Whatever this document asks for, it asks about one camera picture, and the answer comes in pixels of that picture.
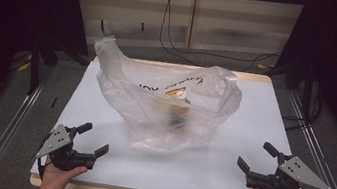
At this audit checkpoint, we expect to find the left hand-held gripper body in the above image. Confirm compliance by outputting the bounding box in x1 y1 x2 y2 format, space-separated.
33 121 101 176

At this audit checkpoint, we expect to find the clear plastic bag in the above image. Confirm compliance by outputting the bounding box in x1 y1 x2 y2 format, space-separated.
79 33 249 166

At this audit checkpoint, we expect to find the person's left hand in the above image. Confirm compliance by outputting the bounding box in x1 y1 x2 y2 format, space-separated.
38 156 89 189

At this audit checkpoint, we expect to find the yellow orange packet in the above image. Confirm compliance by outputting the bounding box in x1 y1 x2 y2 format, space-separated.
160 83 196 132

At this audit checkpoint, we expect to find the black floor cable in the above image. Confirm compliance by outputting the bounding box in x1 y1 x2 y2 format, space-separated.
281 86 326 135

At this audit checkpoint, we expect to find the yellow floor tape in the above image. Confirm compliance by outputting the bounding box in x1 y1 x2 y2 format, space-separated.
16 59 33 74

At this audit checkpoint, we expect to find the black hanging cable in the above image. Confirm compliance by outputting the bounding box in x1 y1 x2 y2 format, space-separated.
154 0 209 68
160 0 288 78

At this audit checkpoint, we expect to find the black metal stand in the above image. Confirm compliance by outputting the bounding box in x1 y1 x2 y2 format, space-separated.
23 28 63 99
280 60 318 114

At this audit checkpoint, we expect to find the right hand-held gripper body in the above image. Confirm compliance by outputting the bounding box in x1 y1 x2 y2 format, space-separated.
243 148 336 189

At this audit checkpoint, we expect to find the small black stick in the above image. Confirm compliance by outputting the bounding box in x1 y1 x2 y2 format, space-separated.
50 95 59 110

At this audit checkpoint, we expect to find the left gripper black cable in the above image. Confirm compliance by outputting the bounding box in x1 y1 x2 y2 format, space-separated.
28 131 51 181

